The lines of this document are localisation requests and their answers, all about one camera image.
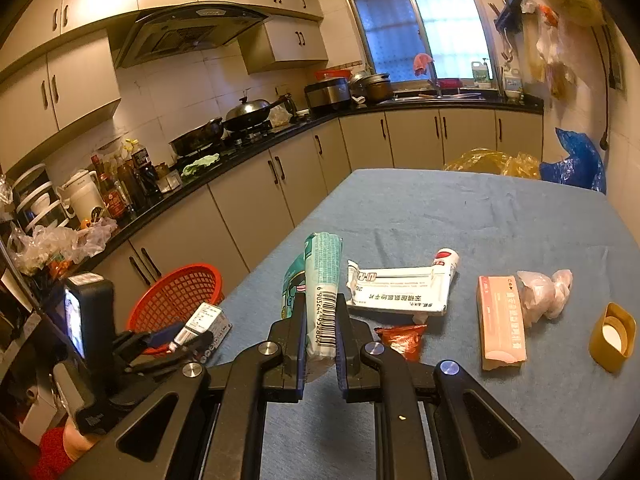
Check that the green label detergent bottle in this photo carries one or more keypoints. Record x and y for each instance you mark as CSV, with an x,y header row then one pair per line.
x,y
481,76

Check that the blue wall holder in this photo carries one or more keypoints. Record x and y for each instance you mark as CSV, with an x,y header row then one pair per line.
x,y
510,10

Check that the row of condiment bottles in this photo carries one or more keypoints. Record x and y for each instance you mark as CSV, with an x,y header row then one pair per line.
x,y
125,180

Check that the green cloth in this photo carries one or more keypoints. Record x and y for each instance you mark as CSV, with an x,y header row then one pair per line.
x,y
200,166

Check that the white plastic jug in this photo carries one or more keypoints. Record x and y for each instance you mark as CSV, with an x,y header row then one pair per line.
x,y
512,85

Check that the black rice cooker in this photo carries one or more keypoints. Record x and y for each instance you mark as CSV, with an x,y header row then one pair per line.
x,y
327,95

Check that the white medicine box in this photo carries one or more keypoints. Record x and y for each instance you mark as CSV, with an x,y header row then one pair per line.
x,y
395,290

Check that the hanging clear plastic bags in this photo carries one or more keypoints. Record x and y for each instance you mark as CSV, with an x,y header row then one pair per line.
x,y
555,55

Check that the small white cardboard box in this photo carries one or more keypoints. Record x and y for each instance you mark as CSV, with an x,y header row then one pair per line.
x,y
205,317

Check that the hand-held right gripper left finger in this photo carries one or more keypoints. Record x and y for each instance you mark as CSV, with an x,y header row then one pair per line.
x,y
300,355

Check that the cream wall cabinets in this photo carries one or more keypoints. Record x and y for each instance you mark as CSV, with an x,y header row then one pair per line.
x,y
100,10

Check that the pink cardboard box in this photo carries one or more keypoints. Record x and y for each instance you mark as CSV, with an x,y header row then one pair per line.
x,y
500,320

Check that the white electric kettle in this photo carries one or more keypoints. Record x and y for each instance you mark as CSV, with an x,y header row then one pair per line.
x,y
82,195

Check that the black countertop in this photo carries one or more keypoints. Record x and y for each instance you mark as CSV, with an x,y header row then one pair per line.
x,y
225,167

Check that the steel faucet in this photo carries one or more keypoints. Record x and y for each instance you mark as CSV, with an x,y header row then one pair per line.
x,y
436,82

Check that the cream base cabinets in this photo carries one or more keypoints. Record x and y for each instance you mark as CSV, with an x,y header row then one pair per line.
x,y
250,200

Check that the clear plastic bag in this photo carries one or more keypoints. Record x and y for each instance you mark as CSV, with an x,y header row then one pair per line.
x,y
542,292

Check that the crumpled plastic bags on counter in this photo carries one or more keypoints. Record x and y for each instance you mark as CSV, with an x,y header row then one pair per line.
x,y
60,242

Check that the metal storage shelf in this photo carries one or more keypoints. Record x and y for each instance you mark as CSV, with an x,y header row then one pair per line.
x,y
20,320

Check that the wok with steel lid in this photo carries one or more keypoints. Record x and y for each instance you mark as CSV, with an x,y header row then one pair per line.
x,y
250,112

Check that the black frying pan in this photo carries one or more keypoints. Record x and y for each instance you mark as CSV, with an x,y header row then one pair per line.
x,y
197,137

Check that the steel range hood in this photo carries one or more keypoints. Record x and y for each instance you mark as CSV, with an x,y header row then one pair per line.
x,y
190,35

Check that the blue plastic bag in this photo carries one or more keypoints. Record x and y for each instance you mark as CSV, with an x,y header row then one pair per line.
x,y
575,160

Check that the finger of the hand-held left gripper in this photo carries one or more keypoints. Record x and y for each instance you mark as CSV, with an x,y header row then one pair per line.
x,y
195,349
160,337

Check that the gas stove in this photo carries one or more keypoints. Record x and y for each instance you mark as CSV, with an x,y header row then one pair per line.
x,y
250,137

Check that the orange red foil wrapper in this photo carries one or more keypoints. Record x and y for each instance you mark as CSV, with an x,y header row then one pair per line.
x,y
402,340

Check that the white green package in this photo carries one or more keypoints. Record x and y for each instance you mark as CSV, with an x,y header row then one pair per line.
x,y
322,280

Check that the steel sink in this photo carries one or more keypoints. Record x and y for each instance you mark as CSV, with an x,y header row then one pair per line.
x,y
435,97

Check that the white stacked steamer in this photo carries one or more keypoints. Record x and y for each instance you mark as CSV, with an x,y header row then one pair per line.
x,y
40,200

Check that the pink cloth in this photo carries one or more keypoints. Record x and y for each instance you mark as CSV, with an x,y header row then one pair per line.
x,y
422,62

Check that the yellow plastic bag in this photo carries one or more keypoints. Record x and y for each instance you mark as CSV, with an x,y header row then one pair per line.
x,y
480,162

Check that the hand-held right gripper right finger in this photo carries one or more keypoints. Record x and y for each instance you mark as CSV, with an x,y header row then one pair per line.
x,y
352,365

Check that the kitchen window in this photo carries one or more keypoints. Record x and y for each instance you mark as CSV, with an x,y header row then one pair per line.
x,y
440,25

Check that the red plastic basket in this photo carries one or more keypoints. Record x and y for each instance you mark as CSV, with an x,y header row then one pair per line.
x,y
170,290

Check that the small pot near sink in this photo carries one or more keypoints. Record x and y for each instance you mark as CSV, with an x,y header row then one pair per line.
x,y
375,87

